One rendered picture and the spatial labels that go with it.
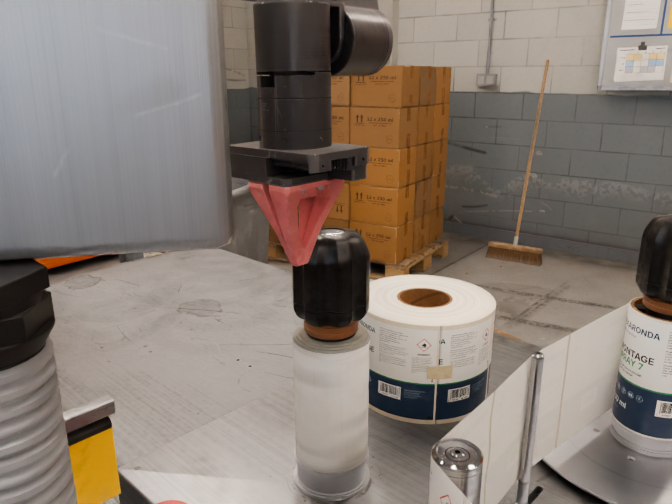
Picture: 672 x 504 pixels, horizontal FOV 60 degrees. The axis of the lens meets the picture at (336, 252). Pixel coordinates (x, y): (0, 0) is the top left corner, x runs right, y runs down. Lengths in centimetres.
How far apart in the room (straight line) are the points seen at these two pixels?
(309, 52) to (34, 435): 33
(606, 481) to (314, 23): 59
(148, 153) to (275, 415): 71
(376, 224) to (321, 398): 326
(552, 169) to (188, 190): 470
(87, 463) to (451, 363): 50
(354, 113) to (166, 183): 366
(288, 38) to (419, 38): 485
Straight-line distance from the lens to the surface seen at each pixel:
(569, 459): 79
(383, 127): 372
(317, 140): 45
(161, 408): 99
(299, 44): 44
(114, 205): 16
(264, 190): 46
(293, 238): 47
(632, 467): 81
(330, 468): 68
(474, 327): 79
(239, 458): 77
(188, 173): 16
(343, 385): 62
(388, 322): 77
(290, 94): 44
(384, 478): 73
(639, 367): 79
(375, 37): 51
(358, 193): 386
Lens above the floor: 133
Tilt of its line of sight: 17 degrees down
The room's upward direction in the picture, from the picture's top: straight up
